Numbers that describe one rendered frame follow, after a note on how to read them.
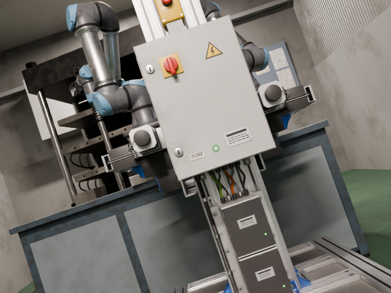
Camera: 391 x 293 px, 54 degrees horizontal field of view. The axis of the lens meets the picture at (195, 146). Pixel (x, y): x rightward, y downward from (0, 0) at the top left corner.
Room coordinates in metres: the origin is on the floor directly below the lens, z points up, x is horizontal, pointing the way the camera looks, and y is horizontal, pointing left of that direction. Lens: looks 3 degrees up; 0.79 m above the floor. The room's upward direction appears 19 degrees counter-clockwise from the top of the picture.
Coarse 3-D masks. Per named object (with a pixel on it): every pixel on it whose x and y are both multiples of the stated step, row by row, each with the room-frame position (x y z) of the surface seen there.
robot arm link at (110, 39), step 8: (104, 8) 1.77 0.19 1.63; (104, 16) 1.77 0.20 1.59; (112, 16) 1.80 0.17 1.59; (104, 24) 1.81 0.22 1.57; (112, 24) 1.82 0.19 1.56; (104, 32) 1.84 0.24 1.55; (112, 32) 1.85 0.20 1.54; (104, 40) 1.89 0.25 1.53; (112, 40) 1.88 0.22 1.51; (104, 48) 1.92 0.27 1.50; (112, 48) 1.90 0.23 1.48; (112, 56) 1.93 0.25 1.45; (112, 64) 1.95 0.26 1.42; (112, 72) 1.98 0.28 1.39; (120, 72) 2.02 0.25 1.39; (120, 80) 2.03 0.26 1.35
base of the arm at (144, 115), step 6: (138, 108) 1.78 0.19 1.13; (144, 108) 1.78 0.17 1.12; (150, 108) 1.79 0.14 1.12; (132, 114) 1.81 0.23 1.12; (138, 114) 1.78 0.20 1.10; (144, 114) 1.77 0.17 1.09; (150, 114) 1.78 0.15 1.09; (132, 120) 1.81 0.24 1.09; (138, 120) 1.77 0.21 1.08; (144, 120) 1.76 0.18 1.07; (150, 120) 1.76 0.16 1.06; (156, 120) 1.78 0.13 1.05; (132, 126) 1.81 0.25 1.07; (138, 126) 1.77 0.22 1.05
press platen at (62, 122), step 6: (90, 108) 3.22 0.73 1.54; (78, 114) 3.24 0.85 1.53; (84, 114) 3.23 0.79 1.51; (90, 114) 3.22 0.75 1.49; (114, 114) 3.55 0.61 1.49; (120, 114) 3.65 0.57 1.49; (60, 120) 3.26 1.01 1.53; (66, 120) 3.25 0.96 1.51; (72, 120) 3.24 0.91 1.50; (78, 120) 3.29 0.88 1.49; (84, 120) 3.38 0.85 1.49; (90, 120) 3.47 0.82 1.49; (108, 120) 3.75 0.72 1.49; (114, 120) 3.86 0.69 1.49; (60, 126) 3.28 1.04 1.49; (66, 126) 3.37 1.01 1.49; (72, 126) 3.45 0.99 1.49; (78, 126) 3.54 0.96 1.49; (84, 126) 3.64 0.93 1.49; (90, 126) 3.73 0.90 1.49; (96, 126) 3.84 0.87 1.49
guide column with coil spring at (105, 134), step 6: (96, 114) 3.14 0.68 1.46; (102, 120) 3.15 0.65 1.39; (102, 126) 3.14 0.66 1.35; (102, 132) 3.14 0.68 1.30; (108, 138) 3.15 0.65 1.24; (108, 144) 3.14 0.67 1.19; (108, 150) 3.14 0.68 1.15; (120, 174) 3.15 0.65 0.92; (120, 180) 3.14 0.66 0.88; (120, 186) 3.14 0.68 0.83
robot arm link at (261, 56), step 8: (208, 8) 2.03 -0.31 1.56; (216, 8) 2.07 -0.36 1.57; (208, 16) 2.02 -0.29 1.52; (216, 16) 2.02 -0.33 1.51; (240, 40) 1.94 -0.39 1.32; (248, 48) 1.89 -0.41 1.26; (256, 48) 1.90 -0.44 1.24; (264, 48) 1.94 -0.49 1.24; (256, 56) 1.86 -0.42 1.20; (264, 56) 1.90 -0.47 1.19; (256, 64) 1.87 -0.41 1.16; (264, 64) 1.91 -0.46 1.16
